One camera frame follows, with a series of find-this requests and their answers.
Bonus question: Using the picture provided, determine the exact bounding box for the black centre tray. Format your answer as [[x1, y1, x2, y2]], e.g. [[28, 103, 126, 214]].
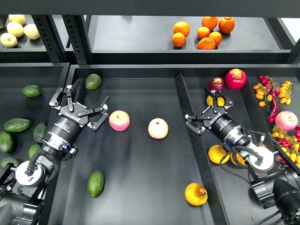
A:
[[48, 65, 280, 225]]

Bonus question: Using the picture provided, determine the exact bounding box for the orange top right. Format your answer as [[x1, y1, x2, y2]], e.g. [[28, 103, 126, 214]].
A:
[[218, 16, 235, 34]]

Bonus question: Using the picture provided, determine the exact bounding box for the orange top centre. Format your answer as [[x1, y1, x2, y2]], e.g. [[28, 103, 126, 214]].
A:
[[202, 16, 218, 30]]

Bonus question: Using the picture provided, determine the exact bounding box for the small orange right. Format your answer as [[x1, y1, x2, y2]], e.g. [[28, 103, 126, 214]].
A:
[[209, 31, 222, 46]]

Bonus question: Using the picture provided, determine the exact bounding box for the cherry tomato bunch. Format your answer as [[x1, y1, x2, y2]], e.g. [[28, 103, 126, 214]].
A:
[[253, 75, 294, 112], [269, 125, 300, 168]]

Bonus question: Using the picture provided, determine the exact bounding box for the pale yellow pear front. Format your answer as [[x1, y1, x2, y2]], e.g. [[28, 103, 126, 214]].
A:
[[0, 33, 17, 48]]

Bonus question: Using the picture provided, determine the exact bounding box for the black shelf post right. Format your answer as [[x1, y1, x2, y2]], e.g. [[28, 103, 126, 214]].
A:
[[62, 15, 94, 65]]

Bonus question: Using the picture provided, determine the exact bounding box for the lower cherry tomato bunch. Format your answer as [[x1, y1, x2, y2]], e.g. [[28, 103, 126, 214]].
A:
[[269, 125, 300, 168]]

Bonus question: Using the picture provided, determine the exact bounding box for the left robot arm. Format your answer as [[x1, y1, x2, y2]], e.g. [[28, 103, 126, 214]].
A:
[[0, 80, 109, 225]]

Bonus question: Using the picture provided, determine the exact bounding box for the yellow pear tray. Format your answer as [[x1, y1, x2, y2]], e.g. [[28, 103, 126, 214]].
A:
[[230, 153, 246, 166], [208, 145, 227, 164]]

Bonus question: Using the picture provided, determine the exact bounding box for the pink apple left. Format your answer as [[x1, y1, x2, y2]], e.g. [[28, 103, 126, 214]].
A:
[[109, 110, 130, 132]]

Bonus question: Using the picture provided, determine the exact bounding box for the green avocado upper left tray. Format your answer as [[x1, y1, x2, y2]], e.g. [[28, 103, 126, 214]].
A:
[[22, 85, 42, 98]]

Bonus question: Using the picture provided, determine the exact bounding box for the dark avocado by tray wall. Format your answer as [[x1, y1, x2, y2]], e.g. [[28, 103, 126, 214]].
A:
[[33, 122, 47, 138]]

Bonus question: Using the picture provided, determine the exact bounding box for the dark green long avocado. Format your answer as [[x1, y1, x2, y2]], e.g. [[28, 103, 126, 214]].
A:
[[3, 118, 31, 133]]

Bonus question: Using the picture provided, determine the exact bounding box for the upper cherry tomato bunch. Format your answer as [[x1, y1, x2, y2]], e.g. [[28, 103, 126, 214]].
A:
[[253, 75, 294, 112]]

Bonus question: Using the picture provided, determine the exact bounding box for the small orange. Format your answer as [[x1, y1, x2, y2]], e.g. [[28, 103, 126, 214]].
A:
[[209, 31, 222, 46], [197, 26, 210, 40]]

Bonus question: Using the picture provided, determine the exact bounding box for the green avocado lower tray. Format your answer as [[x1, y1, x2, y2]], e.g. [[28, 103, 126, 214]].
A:
[[28, 144, 40, 159]]

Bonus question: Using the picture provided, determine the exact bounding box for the pale yellow pear right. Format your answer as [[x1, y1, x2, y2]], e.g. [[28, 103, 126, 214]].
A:
[[24, 23, 40, 40]]

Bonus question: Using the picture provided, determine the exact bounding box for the red chili pepper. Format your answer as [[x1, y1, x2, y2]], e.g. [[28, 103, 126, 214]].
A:
[[267, 98, 278, 123]]

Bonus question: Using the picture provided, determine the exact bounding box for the pale pink apple centre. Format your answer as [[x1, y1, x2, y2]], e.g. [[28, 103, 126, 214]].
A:
[[148, 118, 169, 139]]

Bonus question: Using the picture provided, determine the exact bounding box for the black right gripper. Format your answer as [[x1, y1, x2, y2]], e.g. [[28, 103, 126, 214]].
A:
[[184, 87, 241, 143]]

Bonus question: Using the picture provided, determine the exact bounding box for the dark red apple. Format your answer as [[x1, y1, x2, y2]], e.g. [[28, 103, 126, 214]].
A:
[[207, 77, 225, 91]]

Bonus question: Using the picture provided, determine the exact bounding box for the black shelf post left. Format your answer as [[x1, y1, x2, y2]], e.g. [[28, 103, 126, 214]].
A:
[[31, 15, 67, 62]]

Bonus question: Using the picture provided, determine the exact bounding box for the pink apple right side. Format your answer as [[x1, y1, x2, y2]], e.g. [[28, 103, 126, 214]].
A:
[[275, 111, 298, 131]]

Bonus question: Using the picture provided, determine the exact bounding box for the orange top left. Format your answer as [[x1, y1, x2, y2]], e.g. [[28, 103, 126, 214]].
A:
[[173, 21, 190, 37]]

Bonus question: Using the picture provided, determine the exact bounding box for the green avocado tray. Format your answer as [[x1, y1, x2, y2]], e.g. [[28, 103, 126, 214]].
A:
[[28, 144, 40, 159], [22, 85, 42, 98]]

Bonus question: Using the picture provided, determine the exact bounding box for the yellow pear right tray middle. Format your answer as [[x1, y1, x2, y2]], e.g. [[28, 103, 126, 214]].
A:
[[230, 153, 246, 166]]

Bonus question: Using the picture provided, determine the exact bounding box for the orange front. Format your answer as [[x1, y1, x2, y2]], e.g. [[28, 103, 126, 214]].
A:
[[197, 37, 216, 50]]

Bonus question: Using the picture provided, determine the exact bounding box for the black shelf post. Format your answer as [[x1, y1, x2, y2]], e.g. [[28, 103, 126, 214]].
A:
[[62, 15, 94, 65], [31, 15, 67, 62]]

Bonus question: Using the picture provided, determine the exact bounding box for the black tray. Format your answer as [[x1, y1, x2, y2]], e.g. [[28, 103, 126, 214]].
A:
[[48, 65, 280, 225], [0, 62, 70, 225]]

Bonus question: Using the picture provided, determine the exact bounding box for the orange lower left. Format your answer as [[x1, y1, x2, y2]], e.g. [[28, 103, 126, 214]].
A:
[[172, 32, 186, 48]]

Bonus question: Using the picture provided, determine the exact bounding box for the yellow pear right tray left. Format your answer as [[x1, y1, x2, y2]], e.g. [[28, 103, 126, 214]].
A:
[[208, 145, 227, 164]]

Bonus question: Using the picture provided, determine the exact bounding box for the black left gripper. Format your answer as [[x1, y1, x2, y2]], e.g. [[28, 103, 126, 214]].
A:
[[47, 79, 109, 145]]

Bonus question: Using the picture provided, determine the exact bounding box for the black left tray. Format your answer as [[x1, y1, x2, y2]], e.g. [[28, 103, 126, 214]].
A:
[[0, 62, 70, 225]]

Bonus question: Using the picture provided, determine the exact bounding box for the pale yellow pear middle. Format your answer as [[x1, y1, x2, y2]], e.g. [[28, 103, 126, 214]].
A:
[[7, 22, 24, 38]]

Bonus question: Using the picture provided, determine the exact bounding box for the dark avocado left edge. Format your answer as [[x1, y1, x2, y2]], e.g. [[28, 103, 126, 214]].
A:
[[0, 132, 15, 153]]

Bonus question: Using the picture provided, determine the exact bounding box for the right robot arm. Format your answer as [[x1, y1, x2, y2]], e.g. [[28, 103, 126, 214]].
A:
[[180, 89, 300, 225]]

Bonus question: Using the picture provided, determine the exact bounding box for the dark avocado bottom left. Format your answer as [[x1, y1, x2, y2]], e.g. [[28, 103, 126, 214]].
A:
[[0, 157, 20, 169]]

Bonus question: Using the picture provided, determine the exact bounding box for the green avocado at tray corner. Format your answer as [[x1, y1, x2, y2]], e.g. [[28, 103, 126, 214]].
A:
[[85, 74, 102, 90]]

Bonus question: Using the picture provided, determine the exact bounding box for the bright red apple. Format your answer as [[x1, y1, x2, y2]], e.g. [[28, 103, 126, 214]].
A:
[[225, 68, 248, 90]]

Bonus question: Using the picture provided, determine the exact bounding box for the small orange centre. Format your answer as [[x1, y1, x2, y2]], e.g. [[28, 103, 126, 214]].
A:
[[197, 26, 210, 40]]

